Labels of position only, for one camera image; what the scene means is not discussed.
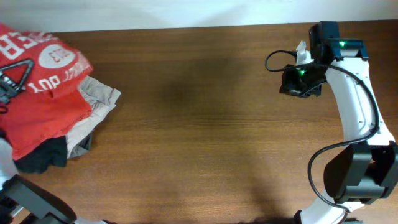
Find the orange t-shirt with white print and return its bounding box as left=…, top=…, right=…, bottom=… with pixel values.
left=1, top=24, right=93, bottom=98

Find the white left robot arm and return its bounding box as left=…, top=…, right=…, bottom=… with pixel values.
left=1, top=59, right=111, bottom=224

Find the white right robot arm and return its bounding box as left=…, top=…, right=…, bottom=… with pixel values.
left=280, top=21, right=397, bottom=223

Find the folded red shirt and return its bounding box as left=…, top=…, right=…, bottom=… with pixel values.
left=0, top=88, right=93, bottom=161

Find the folded black garment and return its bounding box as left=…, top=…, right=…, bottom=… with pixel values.
left=14, top=136, right=68, bottom=174

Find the folded beige garment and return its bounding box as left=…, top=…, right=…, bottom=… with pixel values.
left=66, top=77, right=121, bottom=159

